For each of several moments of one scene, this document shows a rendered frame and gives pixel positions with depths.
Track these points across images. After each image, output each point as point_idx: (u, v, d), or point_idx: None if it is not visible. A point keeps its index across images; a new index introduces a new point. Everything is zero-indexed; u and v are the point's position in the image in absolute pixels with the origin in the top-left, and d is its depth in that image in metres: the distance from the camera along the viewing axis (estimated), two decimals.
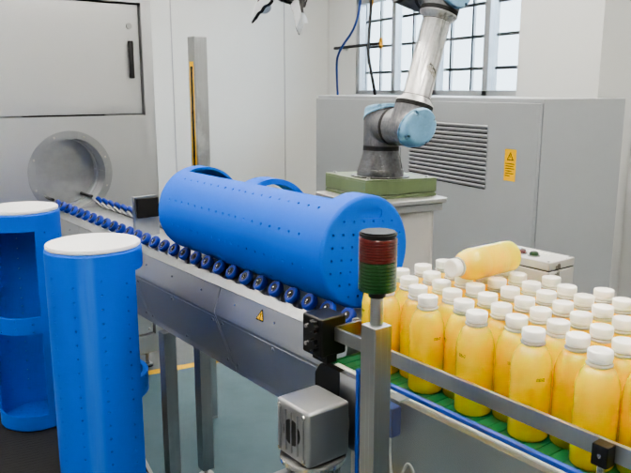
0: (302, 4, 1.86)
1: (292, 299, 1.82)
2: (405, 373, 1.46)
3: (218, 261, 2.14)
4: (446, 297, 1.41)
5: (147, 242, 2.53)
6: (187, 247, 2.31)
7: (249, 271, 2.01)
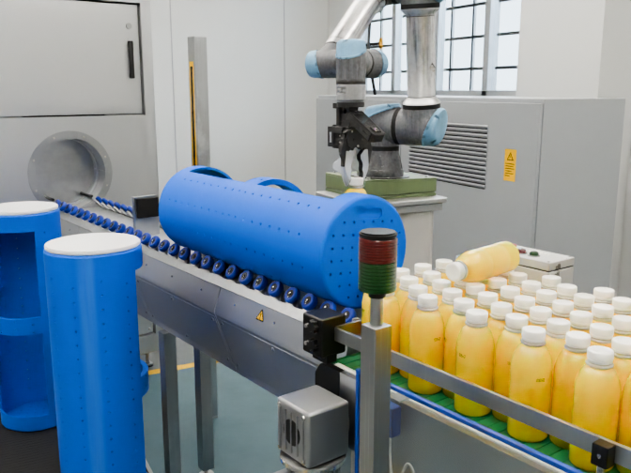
0: (371, 156, 1.84)
1: (292, 299, 1.82)
2: (405, 373, 1.46)
3: (218, 261, 2.14)
4: (446, 297, 1.41)
5: (147, 242, 2.53)
6: (187, 247, 2.31)
7: (249, 271, 2.01)
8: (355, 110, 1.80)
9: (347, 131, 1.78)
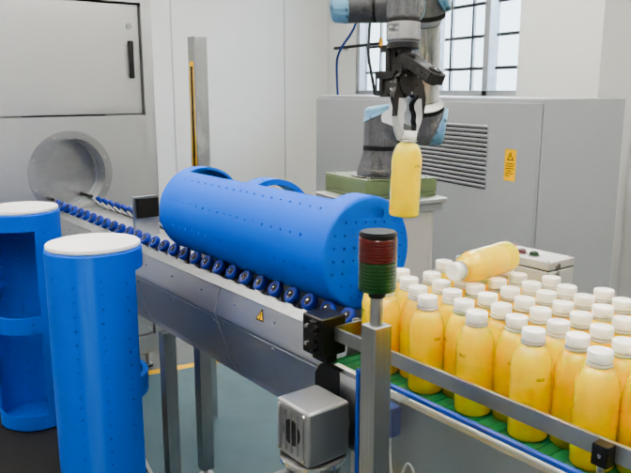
0: (424, 107, 1.60)
1: (290, 301, 1.83)
2: (405, 373, 1.46)
3: (219, 261, 2.13)
4: (446, 297, 1.41)
5: (147, 242, 2.53)
6: (187, 248, 2.30)
7: (249, 273, 2.00)
8: (408, 52, 1.57)
9: (401, 75, 1.54)
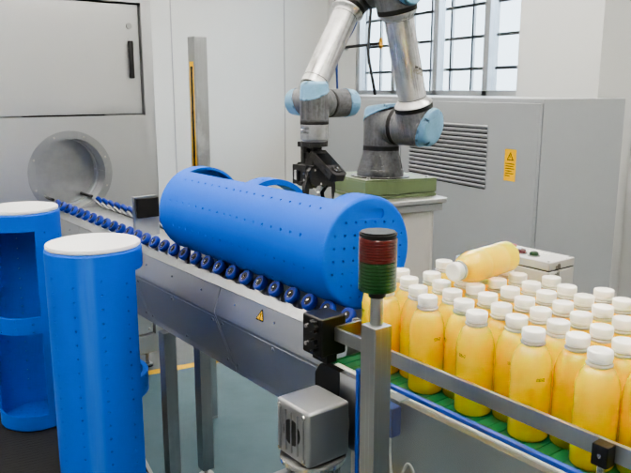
0: (334, 193, 1.90)
1: (290, 301, 1.83)
2: (405, 373, 1.46)
3: (219, 261, 2.13)
4: (446, 297, 1.41)
5: (147, 242, 2.53)
6: (187, 248, 2.30)
7: (249, 273, 2.00)
8: (318, 149, 1.86)
9: (311, 170, 1.84)
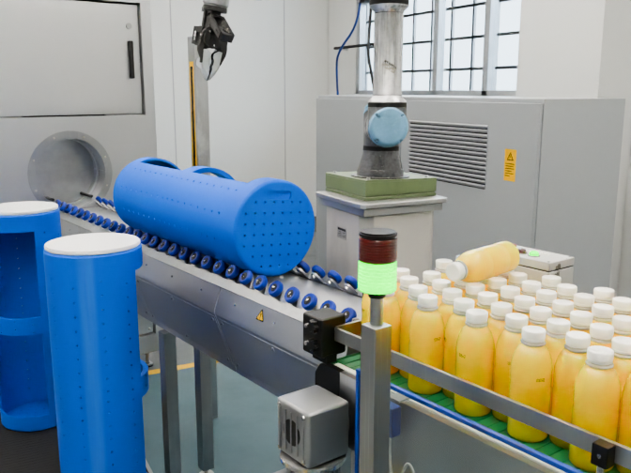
0: (223, 60, 2.10)
1: (297, 293, 1.83)
2: (405, 373, 1.46)
3: (221, 264, 2.12)
4: (446, 297, 1.41)
5: (150, 235, 2.55)
6: (186, 253, 2.29)
7: (245, 280, 2.00)
8: (217, 14, 2.06)
9: (206, 30, 2.04)
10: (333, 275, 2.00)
